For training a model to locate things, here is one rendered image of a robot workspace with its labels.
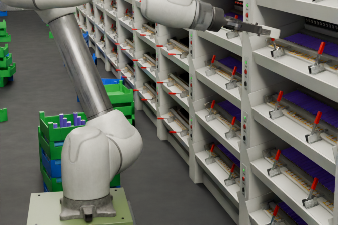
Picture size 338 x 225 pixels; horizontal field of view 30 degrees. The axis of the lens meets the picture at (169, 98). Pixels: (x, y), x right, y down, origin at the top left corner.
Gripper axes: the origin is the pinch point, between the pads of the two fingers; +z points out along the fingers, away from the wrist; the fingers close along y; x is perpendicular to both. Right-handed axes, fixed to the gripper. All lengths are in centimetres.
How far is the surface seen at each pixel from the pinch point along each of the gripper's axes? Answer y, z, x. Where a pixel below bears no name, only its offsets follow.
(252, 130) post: -16.0, 11.1, -35.5
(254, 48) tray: -15.6, 3.7, -7.1
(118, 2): -296, 6, -15
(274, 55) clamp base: 1.0, 3.9, -6.9
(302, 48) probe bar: 8.6, 8.5, -2.5
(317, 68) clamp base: 27.7, 4.9, -5.6
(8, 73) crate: -326, -63, -91
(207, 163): -69, 19, -65
